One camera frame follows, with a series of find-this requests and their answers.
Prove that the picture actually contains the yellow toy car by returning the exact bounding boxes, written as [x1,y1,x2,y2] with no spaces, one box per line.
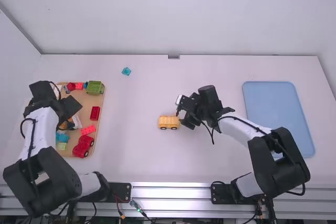
[157,114,181,131]

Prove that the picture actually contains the orange toy brick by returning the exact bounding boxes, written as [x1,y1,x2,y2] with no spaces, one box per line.
[58,120,75,131]

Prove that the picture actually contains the black cable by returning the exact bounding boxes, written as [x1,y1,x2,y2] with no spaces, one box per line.
[19,118,38,157]
[261,194,277,224]
[201,120,219,146]

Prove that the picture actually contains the blue mat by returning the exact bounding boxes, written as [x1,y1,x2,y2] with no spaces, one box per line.
[241,81,316,159]

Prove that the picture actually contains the tan tray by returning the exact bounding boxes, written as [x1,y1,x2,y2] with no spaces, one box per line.
[56,81,106,159]

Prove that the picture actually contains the green toy car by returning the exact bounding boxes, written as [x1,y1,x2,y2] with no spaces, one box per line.
[86,80,106,96]

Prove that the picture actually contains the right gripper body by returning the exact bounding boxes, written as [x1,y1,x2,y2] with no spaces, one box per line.
[181,92,203,128]

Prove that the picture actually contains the silver rails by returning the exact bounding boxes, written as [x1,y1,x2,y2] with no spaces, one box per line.
[0,181,336,220]

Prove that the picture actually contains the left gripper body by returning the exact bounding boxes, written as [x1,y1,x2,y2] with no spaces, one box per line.
[58,94,83,124]

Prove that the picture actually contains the red toy car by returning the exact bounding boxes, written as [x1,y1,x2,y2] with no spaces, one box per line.
[72,135,96,159]

